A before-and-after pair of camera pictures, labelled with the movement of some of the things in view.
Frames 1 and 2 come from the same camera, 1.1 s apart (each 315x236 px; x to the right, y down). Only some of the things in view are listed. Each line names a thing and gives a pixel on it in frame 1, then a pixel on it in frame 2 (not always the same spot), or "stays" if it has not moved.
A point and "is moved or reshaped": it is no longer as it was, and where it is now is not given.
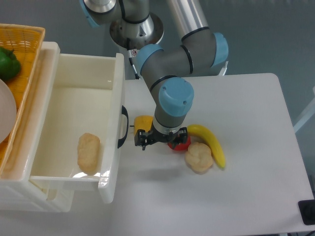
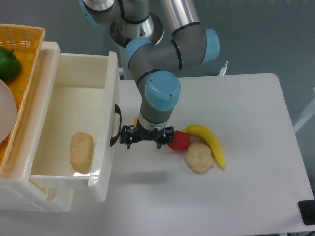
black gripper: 142,138 → 139,132
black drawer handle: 121,141 → 117,110
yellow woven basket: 26,41 stays
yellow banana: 201,131 stays
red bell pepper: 181,146 stays
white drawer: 79,143 is moved or reshaped
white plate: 8,112 stays
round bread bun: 199,157 stays
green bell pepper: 10,65 stays
